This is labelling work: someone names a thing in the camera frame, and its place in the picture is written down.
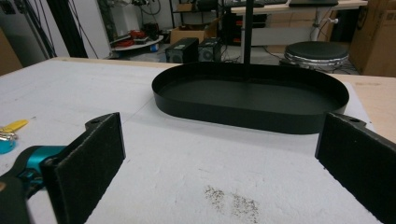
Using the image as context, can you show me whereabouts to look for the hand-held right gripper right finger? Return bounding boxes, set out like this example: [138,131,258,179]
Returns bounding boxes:
[314,112,396,224]

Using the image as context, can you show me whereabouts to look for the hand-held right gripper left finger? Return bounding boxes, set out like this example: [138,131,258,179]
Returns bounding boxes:
[40,111,127,224]

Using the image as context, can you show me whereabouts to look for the white table mat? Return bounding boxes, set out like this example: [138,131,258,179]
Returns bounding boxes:
[0,59,384,224]

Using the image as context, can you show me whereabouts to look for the blue capped key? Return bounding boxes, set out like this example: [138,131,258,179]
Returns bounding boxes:
[0,136,17,155]

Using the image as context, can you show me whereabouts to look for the black round stool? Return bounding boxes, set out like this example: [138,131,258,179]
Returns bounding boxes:
[283,40,350,72]

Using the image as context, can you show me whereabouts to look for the tall cardboard box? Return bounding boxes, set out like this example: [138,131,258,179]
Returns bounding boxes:
[348,0,396,78]

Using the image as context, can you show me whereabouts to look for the white round low table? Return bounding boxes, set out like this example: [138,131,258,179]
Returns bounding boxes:
[110,35,164,52]

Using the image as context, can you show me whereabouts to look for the black oval tray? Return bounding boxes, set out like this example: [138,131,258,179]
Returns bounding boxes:
[151,61,350,135]

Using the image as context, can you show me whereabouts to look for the brown cardboard sheet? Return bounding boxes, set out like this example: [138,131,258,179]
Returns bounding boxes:
[0,27,24,77]

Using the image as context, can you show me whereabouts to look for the black metal stand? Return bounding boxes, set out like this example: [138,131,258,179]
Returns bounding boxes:
[46,0,89,59]

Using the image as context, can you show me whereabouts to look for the large black computer case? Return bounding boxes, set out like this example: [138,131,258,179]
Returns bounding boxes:
[164,36,200,64]

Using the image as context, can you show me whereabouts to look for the white desk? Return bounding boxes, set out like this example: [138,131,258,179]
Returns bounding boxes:
[230,0,369,48]

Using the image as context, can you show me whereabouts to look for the open cardboard box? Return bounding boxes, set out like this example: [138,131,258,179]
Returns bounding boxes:
[169,18,219,45]

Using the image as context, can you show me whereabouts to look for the small black computer case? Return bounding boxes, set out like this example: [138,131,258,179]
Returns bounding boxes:
[197,36,224,63]

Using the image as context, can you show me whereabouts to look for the black laptop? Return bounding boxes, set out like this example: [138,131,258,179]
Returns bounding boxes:
[288,0,340,8]

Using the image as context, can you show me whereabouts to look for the black upright pole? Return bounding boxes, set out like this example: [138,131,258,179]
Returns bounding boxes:
[243,0,255,79]

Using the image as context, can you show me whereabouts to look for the red cable coil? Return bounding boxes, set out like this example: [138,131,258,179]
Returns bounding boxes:
[128,29,148,40]

